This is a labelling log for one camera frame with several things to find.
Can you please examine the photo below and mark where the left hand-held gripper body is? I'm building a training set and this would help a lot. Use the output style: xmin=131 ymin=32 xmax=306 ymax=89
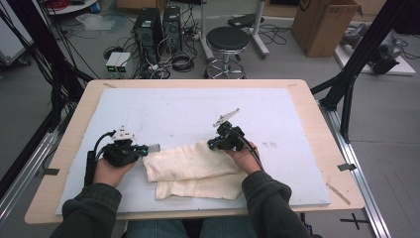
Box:
xmin=103 ymin=124 xmax=142 ymax=168

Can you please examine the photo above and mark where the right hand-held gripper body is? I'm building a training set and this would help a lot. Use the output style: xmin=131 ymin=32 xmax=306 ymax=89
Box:
xmin=212 ymin=108 xmax=247 ymax=152

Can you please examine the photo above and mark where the cream printed towel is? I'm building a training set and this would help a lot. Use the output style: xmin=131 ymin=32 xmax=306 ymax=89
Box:
xmin=142 ymin=140 xmax=249 ymax=201

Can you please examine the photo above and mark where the person's left hand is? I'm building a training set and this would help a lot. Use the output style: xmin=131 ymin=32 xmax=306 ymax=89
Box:
xmin=93 ymin=157 xmax=138 ymax=188

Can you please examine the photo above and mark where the person's right hand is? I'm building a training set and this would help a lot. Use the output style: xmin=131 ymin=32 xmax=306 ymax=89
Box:
xmin=224 ymin=142 xmax=263 ymax=177

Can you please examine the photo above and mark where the white foam mat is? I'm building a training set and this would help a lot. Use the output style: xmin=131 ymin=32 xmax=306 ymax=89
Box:
xmin=55 ymin=87 xmax=332 ymax=216

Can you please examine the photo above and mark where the person's left leg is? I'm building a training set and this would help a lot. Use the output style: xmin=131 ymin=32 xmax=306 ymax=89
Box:
xmin=125 ymin=218 xmax=189 ymax=238

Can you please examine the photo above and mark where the person's leg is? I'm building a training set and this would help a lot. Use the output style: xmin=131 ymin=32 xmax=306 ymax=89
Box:
xmin=201 ymin=217 xmax=259 ymax=238
xmin=125 ymin=218 xmax=189 ymax=238

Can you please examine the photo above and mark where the person's right leg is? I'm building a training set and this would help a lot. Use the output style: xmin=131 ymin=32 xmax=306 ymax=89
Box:
xmin=201 ymin=217 xmax=259 ymax=238

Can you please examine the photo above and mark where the white power supply box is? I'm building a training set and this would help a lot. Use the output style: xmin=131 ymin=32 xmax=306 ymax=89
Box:
xmin=115 ymin=52 xmax=132 ymax=74
xmin=105 ymin=52 xmax=123 ymax=73

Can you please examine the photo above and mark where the black round stool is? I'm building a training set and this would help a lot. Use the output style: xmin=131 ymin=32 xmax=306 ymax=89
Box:
xmin=203 ymin=26 xmax=251 ymax=79

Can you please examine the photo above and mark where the white table leg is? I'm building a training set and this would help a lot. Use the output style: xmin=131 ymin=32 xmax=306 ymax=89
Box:
xmin=199 ymin=0 xmax=216 ymax=62
xmin=252 ymin=0 xmax=270 ymax=60

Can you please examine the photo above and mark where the large black computer tower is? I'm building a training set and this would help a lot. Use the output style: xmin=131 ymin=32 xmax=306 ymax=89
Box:
xmin=133 ymin=7 xmax=163 ymax=64

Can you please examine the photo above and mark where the flat black device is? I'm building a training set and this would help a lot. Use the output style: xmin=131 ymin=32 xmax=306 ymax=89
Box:
xmin=227 ymin=13 xmax=265 ymax=29

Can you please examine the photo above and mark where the slim black computer tower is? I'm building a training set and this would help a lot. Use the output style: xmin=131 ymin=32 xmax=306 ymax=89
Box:
xmin=162 ymin=5 xmax=183 ymax=54

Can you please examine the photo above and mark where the thin wooden stick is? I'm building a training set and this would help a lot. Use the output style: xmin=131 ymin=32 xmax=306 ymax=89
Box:
xmin=326 ymin=182 xmax=352 ymax=206

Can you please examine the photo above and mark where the clear plastic sheet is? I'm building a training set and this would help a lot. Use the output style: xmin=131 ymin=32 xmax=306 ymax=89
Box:
xmin=75 ymin=13 xmax=117 ymax=32

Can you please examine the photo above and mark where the brown cardboard box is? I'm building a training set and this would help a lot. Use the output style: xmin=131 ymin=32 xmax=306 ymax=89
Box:
xmin=291 ymin=0 xmax=364 ymax=59

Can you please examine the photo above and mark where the black tape cross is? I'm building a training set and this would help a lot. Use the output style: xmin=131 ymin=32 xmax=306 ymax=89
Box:
xmin=340 ymin=212 xmax=369 ymax=231

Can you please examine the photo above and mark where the round white table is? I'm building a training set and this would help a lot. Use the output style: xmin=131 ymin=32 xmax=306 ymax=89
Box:
xmin=44 ymin=0 xmax=100 ymax=16

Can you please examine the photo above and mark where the white board with robot parts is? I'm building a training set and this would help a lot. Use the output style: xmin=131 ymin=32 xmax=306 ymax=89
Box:
xmin=334 ymin=23 xmax=417 ymax=76

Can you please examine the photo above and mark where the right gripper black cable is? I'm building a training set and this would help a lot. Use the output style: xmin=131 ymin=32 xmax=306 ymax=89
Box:
xmin=231 ymin=127 xmax=265 ymax=172

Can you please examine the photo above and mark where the coiled black cable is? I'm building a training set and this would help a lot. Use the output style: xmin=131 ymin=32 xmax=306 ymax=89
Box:
xmin=170 ymin=53 xmax=196 ymax=73

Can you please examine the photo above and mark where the aluminium rail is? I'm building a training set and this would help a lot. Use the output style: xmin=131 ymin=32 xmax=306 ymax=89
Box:
xmin=0 ymin=132 xmax=60 ymax=226
xmin=318 ymin=100 xmax=392 ymax=238

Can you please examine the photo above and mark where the black metal frame post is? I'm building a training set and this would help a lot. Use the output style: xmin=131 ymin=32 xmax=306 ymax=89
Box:
xmin=0 ymin=0 xmax=95 ymax=133
xmin=310 ymin=0 xmax=410 ymax=144

